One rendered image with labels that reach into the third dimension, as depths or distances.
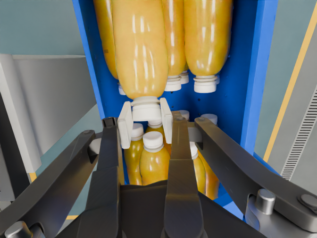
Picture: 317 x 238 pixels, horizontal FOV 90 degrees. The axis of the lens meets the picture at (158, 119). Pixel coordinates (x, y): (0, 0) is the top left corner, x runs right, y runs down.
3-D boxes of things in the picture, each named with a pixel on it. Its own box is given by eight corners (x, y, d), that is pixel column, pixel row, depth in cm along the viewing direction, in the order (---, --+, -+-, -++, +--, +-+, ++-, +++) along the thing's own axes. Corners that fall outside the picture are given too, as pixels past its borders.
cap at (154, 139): (158, 137, 34) (157, 130, 34) (166, 145, 31) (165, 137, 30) (141, 142, 33) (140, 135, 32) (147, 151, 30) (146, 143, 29)
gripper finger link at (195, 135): (175, 130, 13) (210, 126, 13) (168, 111, 18) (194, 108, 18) (176, 145, 14) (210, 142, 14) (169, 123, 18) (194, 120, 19)
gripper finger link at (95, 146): (119, 152, 14) (83, 157, 13) (124, 128, 18) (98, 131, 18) (115, 137, 13) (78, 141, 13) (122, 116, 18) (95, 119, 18)
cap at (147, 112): (147, 101, 19) (148, 116, 19) (165, 103, 22) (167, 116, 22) (125, 106, 21) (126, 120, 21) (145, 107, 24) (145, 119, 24)
